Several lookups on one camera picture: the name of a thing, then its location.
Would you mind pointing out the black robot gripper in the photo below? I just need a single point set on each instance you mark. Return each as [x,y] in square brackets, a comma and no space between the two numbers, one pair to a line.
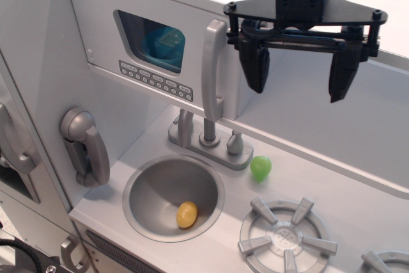
[307,25]

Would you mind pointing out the grey toy microwave door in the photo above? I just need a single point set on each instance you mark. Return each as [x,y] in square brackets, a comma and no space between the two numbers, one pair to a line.
[210,82]

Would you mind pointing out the blue bowl inside microwave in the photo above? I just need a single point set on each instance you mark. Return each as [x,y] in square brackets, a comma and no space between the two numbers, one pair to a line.
[165,46]

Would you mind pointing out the green plastic pear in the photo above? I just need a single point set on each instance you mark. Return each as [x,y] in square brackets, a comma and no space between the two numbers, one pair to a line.
[260,168]

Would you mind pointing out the grey toy sink faucet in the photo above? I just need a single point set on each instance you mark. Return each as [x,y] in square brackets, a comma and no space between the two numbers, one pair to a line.
[202,137]

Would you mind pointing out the grey toy stove burner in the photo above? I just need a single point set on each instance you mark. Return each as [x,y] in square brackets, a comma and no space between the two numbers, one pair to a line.
[285,236]

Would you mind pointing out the round metal sink basin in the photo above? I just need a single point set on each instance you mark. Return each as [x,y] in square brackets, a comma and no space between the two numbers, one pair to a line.
[156,190]

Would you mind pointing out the yellow plastic lemon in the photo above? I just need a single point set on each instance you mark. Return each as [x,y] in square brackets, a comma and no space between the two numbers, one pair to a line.
[186,214]

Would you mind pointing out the black device bottom left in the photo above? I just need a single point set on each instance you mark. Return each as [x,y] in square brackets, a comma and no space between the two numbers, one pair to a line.
[17,256]

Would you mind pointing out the grey toy wall phone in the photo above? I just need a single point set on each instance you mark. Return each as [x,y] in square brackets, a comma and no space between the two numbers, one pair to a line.
[85,147]

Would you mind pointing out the grey oven door handle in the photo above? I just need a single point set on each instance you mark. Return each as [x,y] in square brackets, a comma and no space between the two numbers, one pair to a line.
[66,250]

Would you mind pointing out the grey fridge door handle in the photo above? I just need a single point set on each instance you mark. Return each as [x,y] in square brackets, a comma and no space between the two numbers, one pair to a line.
[17,146]

